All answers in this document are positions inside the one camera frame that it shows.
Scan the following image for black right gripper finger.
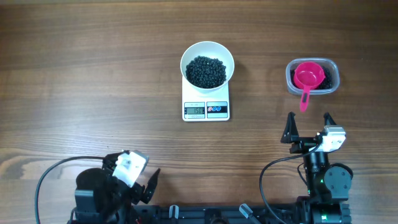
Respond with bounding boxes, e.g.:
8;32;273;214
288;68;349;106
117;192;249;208
323;112;336;126
280;111;299;144

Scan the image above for pink plastic measuring scoop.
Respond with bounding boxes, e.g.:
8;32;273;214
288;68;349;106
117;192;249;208
294;62;325;113

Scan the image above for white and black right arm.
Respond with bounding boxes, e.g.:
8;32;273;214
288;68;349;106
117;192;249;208
280;112;353;223

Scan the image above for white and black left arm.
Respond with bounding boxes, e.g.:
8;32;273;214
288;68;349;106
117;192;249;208
68;151;160;223

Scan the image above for white digital kitchen scale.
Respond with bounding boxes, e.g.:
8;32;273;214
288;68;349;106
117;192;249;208
182;78;230;122

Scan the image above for black beans in bowl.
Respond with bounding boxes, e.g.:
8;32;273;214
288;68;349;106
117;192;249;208
185;56;226;89

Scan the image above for white bowl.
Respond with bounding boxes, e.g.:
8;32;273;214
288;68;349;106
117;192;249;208
180;41;235;85

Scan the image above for clear plastic container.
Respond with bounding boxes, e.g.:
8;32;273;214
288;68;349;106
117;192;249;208
285;57;340;95

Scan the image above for black beans in container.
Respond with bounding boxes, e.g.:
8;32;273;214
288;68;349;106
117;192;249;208
290;66;333;90

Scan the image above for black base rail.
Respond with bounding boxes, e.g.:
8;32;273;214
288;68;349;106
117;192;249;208
130;203;352;224

